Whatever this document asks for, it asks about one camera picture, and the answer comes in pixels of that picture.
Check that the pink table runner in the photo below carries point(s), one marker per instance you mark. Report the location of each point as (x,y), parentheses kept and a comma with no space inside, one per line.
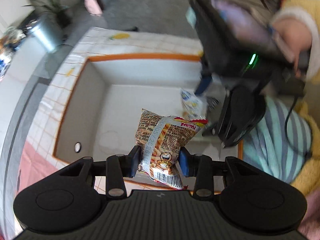
(33,168)

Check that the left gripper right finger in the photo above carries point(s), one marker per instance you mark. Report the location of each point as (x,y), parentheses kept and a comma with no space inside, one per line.
(199,167)

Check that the orange mimi stick snack bag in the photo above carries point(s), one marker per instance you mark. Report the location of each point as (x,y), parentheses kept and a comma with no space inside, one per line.
(161,138)

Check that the person right hand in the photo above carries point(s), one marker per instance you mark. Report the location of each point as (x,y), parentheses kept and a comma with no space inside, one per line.
(297,37)

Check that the checkered lemon tablecloth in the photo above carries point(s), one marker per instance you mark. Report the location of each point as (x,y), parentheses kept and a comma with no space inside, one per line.
(97,44)

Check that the striped teal clothing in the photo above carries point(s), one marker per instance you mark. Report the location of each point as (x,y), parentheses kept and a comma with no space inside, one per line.
(280,143)

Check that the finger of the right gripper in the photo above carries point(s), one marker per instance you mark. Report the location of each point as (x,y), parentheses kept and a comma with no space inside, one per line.
(205,81)

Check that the tall potted plant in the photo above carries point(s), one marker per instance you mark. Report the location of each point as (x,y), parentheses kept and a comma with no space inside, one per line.
(54,7)

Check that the orange cardboard box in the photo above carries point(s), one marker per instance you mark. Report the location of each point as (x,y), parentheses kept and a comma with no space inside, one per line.
(103,110)

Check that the silver trash can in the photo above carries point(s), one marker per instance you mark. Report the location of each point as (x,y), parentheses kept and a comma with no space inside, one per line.
(46,30)

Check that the pink small heater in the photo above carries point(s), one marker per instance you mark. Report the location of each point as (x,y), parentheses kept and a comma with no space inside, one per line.
(94,7)

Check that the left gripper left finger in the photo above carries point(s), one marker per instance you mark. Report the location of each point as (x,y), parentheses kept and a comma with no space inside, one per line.
(119,167)

